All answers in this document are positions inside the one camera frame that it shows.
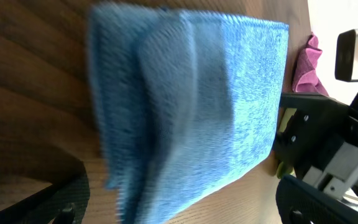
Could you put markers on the crumpled purple cloth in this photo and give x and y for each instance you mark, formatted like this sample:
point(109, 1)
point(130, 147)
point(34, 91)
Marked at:
point(305, 79)

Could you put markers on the blue microfibre cloth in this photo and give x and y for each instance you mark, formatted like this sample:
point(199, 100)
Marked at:
point(186, 101)

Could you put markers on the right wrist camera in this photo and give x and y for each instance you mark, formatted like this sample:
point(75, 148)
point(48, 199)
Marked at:
point(346, 64)

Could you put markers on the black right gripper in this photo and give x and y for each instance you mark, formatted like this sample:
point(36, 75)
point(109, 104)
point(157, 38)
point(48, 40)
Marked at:
point(320, 142)

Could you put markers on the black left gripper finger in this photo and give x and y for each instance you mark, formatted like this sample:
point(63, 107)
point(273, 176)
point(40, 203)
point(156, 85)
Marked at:
point(43, 189)

